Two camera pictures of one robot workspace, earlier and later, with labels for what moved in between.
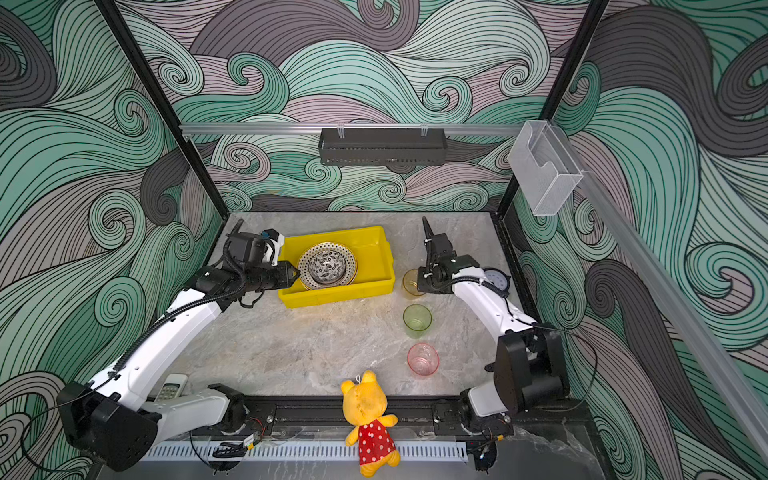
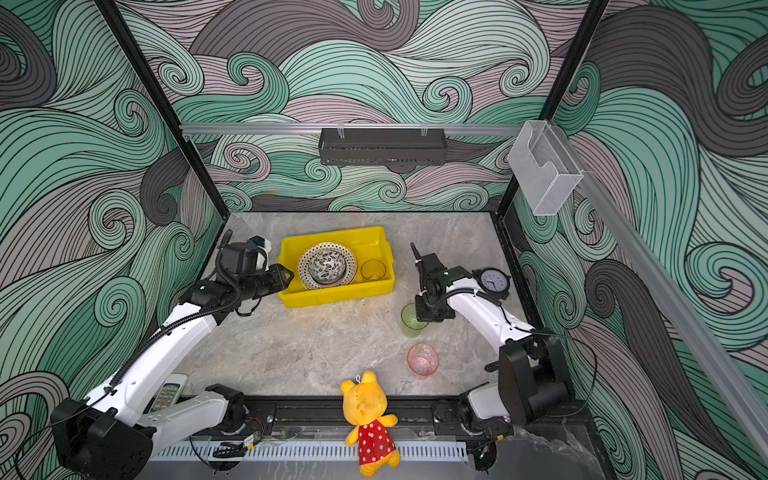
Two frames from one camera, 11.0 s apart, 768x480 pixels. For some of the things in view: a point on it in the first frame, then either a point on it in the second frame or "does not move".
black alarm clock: (497, 281) does not move
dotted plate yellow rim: (327, 265) does not move
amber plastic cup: (410, 282) to (373, 269)
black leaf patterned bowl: (327, 266) does not move
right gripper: (423, 284) to (422, 314)
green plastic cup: (417, 319) does not move
